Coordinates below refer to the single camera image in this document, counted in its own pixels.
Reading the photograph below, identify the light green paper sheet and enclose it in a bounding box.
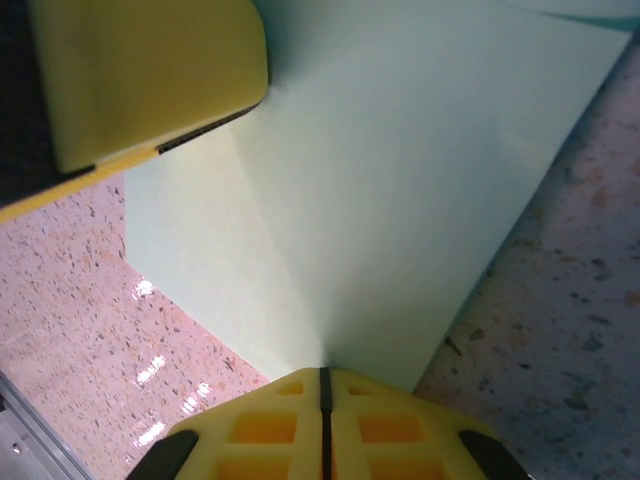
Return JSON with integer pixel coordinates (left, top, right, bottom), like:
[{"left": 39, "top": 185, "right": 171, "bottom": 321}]
[{"left": 122, "top": 0, "right": 640, "bottom": 394}]

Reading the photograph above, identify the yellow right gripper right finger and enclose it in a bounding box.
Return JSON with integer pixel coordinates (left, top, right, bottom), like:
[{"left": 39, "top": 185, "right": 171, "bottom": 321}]
[{"left": 324, "top": 367, "right": 527, "bottom": 480}]

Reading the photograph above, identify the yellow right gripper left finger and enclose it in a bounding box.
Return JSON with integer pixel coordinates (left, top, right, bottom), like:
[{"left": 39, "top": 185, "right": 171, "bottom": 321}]
[{"left": 128, "top": 367, "right": 327, "bottom": 480}]

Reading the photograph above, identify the aluminium base beam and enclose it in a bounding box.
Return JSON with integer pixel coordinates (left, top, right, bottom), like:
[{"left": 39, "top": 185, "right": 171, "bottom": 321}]
[{"left": 0, "top": 372, "right": 99, "bottom": 480}]

